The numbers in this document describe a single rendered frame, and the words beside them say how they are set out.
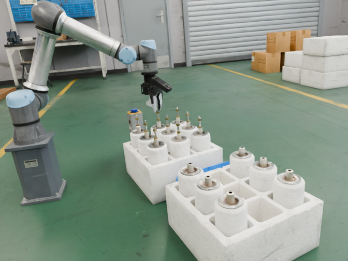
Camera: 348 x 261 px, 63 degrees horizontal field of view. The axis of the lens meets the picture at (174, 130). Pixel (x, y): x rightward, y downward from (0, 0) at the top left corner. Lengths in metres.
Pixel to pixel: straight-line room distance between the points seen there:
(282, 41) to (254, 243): 4.19
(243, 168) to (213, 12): 5.55
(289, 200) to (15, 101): 1.17
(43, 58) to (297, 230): 1.29
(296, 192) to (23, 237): 1.05
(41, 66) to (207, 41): 5.21
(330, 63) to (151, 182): 2.71
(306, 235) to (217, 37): 5.74
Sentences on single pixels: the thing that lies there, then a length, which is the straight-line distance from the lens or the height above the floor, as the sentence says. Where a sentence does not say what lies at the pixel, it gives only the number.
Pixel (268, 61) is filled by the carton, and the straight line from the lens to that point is 4.78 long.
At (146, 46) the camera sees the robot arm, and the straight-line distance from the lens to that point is 1.45.
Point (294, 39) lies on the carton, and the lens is 5.06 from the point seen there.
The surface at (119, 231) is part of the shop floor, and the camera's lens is 1.22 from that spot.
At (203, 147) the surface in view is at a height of 0.19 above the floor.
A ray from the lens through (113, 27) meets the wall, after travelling 6.24.
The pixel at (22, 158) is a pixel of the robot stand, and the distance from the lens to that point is 1.49.
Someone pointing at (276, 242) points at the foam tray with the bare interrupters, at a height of 0.11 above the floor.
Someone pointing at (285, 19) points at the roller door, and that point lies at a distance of 7.19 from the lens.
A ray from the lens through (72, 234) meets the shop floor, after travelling 1.28.
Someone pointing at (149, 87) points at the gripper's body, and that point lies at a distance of 1.48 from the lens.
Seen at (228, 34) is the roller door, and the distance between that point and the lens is 6.60.
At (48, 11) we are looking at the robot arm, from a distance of 1.38.
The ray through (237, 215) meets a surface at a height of 0.23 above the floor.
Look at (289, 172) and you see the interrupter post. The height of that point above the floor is 0.28.
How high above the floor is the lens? 0.73
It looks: 19 degrees down
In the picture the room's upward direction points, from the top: 5 degrees counter-clockwise
